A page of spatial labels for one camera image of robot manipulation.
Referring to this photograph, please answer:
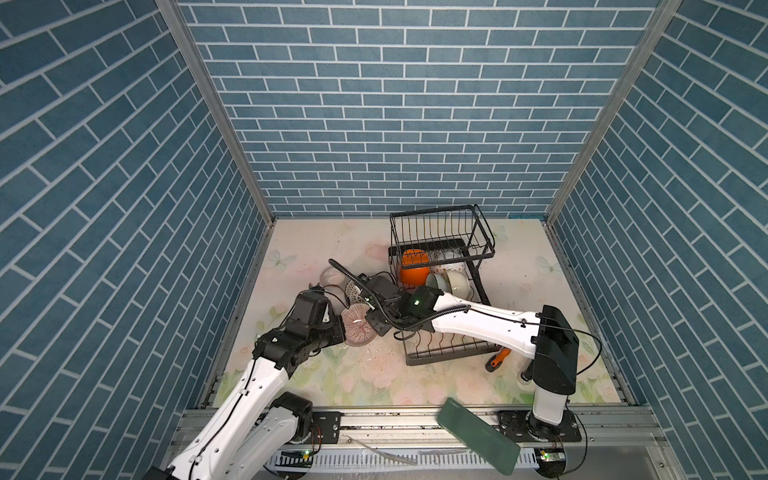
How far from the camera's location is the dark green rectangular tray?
27.8 inches

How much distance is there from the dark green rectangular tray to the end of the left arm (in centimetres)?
35

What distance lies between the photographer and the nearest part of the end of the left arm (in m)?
0.53
